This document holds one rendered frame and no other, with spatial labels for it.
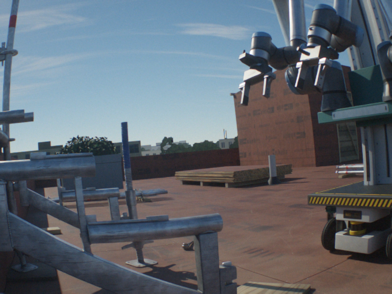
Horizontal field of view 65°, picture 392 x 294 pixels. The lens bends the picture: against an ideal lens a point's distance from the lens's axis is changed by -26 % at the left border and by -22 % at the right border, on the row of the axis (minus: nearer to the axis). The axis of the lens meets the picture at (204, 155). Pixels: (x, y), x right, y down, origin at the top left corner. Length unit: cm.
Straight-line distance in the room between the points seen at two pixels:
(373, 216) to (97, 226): 114
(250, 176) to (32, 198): 498
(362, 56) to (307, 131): 819
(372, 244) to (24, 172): 138
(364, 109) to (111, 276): 128
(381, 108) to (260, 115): 1038
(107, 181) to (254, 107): 647
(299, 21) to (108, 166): 557
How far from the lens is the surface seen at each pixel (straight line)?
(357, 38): 136
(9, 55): 204
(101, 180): 686
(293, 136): 1062
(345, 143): 1088
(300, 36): 172
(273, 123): 1132
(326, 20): 132
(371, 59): 197
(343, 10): 154
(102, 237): 86
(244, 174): 642
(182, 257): 217
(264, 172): 665
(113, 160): 690
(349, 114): 177
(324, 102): 189
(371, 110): 166
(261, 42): 163
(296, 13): 182
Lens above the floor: 56
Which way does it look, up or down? level
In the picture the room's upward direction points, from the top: 5 degrees counter-clockwise
